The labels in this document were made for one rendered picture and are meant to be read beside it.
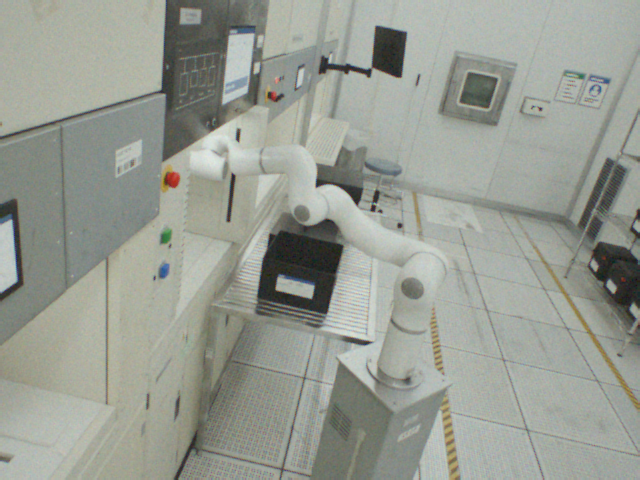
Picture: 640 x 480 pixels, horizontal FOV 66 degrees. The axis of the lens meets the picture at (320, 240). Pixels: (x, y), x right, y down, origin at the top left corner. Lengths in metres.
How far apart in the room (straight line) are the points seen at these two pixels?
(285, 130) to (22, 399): 2.44
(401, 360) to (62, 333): 0.95
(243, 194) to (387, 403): 0.94
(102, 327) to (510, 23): 5.39
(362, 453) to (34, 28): 1.46
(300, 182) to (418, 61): 4.49
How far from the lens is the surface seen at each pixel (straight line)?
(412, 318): 1.52
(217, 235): 2.05
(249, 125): 1.88
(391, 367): 1.63
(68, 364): 1.31
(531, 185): 6.38
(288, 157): 1.55
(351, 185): 2.52
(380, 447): 1.68
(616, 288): 4.44
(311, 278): 1.81
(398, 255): 1.54
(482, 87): 5.88
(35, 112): 0.78
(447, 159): 6.11
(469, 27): 5.94
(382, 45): 3.37
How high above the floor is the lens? 1.77
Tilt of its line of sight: 24 degrees down
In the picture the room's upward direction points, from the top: 11 degrees clockwise
